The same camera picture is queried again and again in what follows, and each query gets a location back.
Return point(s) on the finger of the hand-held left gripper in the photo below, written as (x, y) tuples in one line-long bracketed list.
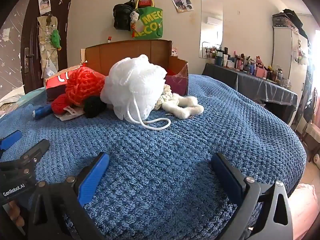
[(37, 151), (10, 139)]

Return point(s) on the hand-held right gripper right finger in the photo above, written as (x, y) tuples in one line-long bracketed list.
[(226, 175)]

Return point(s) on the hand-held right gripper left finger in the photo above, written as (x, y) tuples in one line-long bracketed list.
[(93, 177)]

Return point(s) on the blue and white tube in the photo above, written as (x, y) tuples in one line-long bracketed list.
[(42, 111)]

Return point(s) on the white plastic packet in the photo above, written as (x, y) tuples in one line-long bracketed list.
[(72, 114)]

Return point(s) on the black knitted ball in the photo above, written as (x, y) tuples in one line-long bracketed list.
[(93, 106)]

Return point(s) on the white fluffy star hair clip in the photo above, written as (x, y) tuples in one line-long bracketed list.
[(185, 110)]

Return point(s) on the coral red net sponge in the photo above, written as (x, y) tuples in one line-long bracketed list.
[(85, 85)]

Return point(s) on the cream crocheted scrunchie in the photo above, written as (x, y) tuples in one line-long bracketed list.
[(166, 93)]

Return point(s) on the white mesh bath sponge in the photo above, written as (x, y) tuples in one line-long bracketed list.
[(132, 80)]

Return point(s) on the cardboard box with red print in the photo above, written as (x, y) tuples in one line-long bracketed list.
[(125, 52)]

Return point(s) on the person's left hand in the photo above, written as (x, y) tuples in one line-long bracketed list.
[(15, 212)]

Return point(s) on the teal cushion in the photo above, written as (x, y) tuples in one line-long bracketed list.
[(32, 95)]

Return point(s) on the blue knitted blanket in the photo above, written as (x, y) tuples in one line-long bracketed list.
[(162, 142)]

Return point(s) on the clear plastic bag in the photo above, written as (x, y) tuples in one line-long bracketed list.
[(48, 70)]

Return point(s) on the pink pillow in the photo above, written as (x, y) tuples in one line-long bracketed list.
[(303, 205)]

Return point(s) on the table with dark cloth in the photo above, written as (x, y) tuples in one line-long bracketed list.
[(262, 87)]

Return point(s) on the beige hanging door organizer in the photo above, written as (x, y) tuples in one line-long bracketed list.
[(45, 42)]

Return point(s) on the dark wooden door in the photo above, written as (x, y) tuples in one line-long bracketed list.
[(31, 30)]

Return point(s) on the green plush toy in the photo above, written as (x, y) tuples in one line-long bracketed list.
[(55, 37)]

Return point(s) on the group of cosmetic bottles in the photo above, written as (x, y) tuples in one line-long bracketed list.
[(250, 65)]

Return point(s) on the small olive plush toy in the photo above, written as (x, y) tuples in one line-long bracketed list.
[(50, 19)]

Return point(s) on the pink plush with flower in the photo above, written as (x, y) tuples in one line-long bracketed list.
[(174, 52)]

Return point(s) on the white wardrobe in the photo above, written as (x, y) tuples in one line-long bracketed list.
[(282, 50)]

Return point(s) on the round photo door sticker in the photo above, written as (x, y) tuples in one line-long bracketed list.
[(44, 3)]

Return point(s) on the white plush hanging toy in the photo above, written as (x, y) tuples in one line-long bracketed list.
[(303, 58)]

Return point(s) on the red tassel charm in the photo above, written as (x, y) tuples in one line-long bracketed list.
[(133, 30)]

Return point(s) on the black backpack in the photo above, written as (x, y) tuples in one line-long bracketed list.
[(122, 16)]

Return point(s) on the green tote bag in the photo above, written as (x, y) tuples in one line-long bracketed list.
[(150, 23)]

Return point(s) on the patterned suitcase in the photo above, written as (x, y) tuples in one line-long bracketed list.
[(282, 20)]

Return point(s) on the red framed picture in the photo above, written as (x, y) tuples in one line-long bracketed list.
[(145, 0)]

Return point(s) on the frameless wall mirror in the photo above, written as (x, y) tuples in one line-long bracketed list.
[(211, 30)]

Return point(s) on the wall photo collage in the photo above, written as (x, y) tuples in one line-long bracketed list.
[(181, 2)]

